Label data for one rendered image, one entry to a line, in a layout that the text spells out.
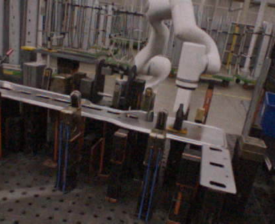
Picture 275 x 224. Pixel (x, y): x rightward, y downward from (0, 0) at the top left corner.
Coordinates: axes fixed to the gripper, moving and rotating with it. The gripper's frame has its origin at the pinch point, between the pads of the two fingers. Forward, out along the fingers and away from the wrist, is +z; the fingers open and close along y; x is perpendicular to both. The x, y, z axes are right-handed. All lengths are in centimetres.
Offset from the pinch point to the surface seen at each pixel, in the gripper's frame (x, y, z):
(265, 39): 168, -770, -42
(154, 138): -6.1, 19.9, 0.0
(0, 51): -356, -323, 52
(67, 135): -38.8, 17.4, 8.0
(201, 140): 10.1, 3.9, 3.2
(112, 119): -26.5, 2.8, 3.3
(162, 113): -5.4, 13.3, -7.0
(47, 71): -70, -18, -6
